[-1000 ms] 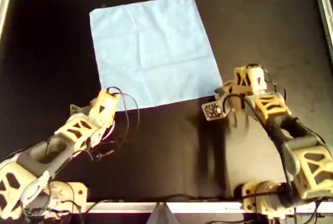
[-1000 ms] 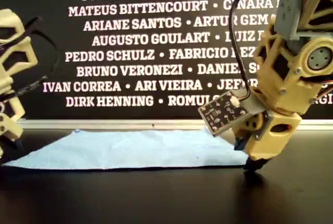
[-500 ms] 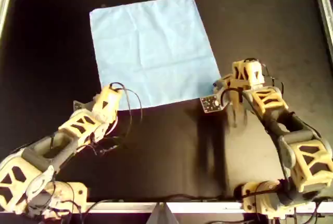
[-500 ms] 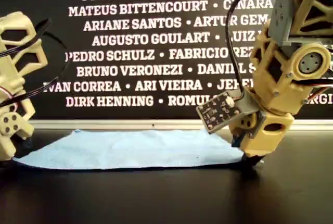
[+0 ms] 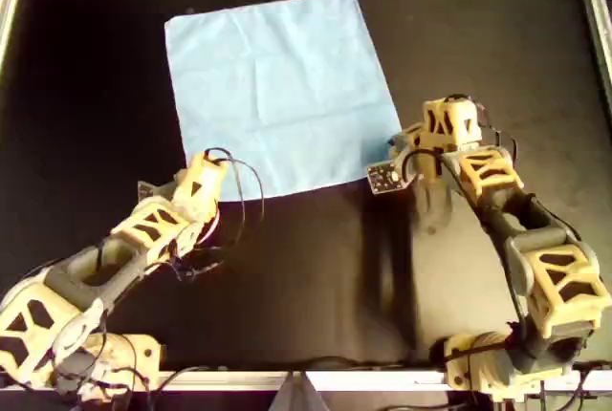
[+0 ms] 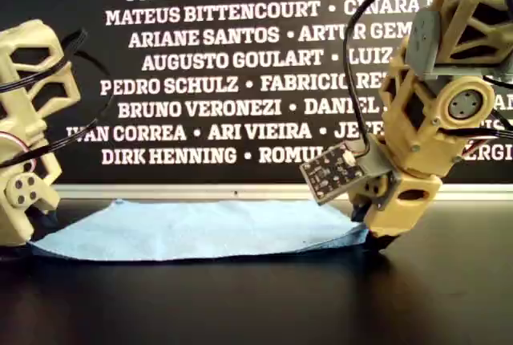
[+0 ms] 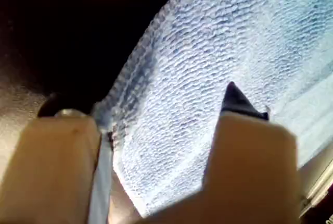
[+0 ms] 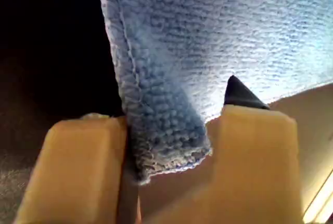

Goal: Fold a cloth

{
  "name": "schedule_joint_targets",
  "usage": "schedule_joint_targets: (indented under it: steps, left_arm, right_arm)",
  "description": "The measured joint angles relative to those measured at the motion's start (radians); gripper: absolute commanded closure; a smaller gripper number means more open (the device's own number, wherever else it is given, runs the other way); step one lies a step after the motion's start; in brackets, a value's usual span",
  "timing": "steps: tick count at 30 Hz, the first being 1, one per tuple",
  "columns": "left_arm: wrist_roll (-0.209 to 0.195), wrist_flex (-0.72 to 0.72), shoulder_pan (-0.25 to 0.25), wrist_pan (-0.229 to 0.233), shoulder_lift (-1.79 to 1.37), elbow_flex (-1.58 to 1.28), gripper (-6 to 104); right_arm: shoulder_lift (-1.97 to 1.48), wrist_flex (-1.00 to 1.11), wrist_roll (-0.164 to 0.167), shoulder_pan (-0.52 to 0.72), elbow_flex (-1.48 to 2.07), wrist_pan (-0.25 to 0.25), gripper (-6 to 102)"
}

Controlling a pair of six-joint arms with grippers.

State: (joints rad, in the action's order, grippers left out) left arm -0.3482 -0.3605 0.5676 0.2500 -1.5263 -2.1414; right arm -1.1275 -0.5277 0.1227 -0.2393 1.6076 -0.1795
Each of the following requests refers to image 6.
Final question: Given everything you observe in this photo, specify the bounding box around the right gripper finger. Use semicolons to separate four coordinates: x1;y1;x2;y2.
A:
350;178;389;222
367;173;442;250

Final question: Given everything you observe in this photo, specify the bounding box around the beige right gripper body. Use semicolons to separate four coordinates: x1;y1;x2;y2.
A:
379;46;495;177

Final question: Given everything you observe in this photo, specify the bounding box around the black camera cable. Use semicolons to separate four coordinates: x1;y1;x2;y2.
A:
343;0;458;158

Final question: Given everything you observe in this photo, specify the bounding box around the black board with white names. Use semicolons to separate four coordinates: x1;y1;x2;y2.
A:
0;0;513;185

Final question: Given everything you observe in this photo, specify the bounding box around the grey camera bracket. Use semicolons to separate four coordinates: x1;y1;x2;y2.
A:
358;136;404;205

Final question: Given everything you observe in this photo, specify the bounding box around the aluminium case frame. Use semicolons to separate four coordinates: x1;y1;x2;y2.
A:
51;182;513;202

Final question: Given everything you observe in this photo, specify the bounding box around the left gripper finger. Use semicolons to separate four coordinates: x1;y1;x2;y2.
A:
0;200;34;260
4;171;62;234

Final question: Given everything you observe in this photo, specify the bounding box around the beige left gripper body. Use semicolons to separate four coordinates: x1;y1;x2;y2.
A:
0;108;62;201

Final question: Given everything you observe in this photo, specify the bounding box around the blue microfibre cloth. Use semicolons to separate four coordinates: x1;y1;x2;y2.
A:
28;198;370;262

